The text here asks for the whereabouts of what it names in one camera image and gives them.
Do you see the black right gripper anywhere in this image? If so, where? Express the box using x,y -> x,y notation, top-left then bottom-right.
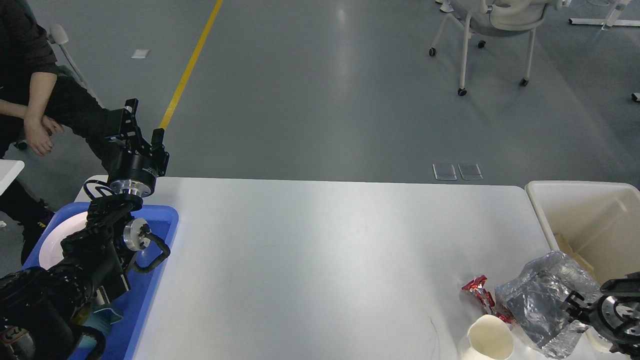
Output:
560,291 -> 611,335

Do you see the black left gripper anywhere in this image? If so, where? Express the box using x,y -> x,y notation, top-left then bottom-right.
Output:
103,98 -> 170,197

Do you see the foil tray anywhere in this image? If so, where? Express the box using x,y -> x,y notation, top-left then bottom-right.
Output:
494,251 -> 602,359

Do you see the brown paper bag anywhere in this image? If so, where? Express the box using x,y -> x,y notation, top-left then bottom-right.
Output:
553,233 -> 597,280

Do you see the pink plate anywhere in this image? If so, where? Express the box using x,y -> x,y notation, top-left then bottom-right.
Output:
38,211 -> 151,271

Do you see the teal mug yellow inside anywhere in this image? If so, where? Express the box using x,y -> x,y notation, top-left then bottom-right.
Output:
84,305 -> 124,358

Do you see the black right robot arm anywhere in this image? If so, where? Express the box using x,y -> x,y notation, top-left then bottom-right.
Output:
560,272 -> 640,360

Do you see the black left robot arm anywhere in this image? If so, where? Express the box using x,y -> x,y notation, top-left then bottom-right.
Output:
0,98 -> 170,360

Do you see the person's bare forearm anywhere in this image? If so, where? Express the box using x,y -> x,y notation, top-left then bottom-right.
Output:
0,71 -> 58,125

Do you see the person's hand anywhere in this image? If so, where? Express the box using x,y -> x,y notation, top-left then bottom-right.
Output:
23,115 -> 65,157

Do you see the white paper on floor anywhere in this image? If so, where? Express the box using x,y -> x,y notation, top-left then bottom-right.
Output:
130,48 -> 151,60

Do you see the beige plastic bin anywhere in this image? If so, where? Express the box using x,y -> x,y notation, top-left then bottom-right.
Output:
525,180 -> 640,351

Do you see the red snack wrapper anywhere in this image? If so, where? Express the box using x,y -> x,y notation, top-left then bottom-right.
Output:
461,275 -> 513,325

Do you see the white office chair left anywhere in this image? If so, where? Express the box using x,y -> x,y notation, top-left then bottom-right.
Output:
47,23 -> 105,107

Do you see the white office chair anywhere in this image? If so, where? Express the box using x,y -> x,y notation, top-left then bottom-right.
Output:
47,23 -> 105,107
429,0 -> 570,97

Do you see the right floor socket plate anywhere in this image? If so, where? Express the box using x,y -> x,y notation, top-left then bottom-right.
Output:
457,163 -> 483,181

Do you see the floor socket plate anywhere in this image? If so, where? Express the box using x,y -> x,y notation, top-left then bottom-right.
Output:
457,163 -> 483,181
432,162 -> 458,182

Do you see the left floor socket plate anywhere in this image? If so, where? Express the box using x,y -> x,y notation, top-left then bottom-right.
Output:
432,162 -> 458,182

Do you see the blue plastic tray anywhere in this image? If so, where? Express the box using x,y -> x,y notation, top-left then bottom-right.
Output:
22,202 -> 179,360

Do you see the white table base far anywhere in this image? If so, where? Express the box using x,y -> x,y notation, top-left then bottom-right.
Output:
568,0 -> 640,30

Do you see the white office chair right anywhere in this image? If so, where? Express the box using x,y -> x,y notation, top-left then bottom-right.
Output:
429,0 -> 570,97

